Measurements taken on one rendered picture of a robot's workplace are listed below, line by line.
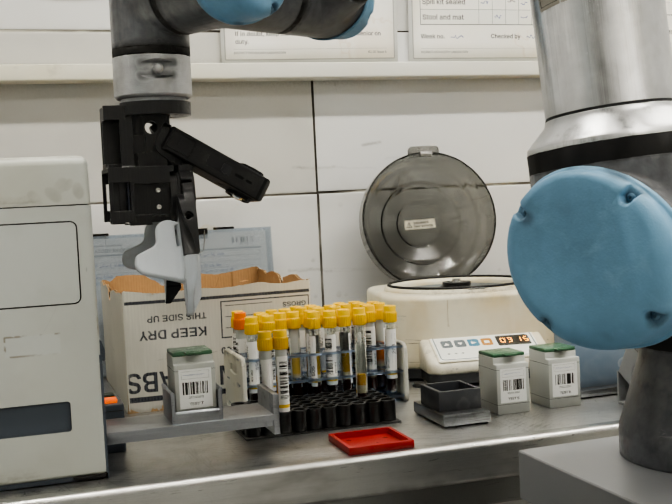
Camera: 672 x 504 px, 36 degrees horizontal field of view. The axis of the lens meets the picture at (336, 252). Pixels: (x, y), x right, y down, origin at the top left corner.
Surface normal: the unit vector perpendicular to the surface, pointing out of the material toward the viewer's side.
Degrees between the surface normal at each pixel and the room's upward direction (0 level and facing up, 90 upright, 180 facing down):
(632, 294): 98
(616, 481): 1
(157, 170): 90
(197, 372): 90
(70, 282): 90
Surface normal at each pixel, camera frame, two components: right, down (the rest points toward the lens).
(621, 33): 0.00, -0.01
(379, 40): 0.35, 0.11
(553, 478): -0.95, 0.06
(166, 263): 0.25, -0.44
